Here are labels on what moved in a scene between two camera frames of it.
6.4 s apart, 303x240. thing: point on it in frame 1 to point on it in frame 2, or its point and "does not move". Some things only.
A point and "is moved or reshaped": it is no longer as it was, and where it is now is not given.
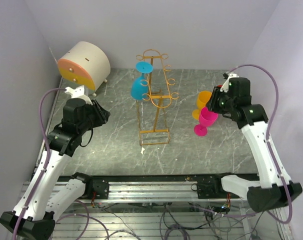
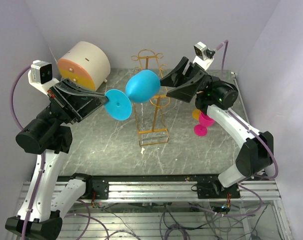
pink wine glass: [206, 118] does not move
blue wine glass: [138, 89] is moved or reshaped
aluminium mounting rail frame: [165, 210] does not move
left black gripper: [102, 115] to [75, 103]
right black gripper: [212, 105] to [185, 93]
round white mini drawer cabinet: [86, 64] does not move
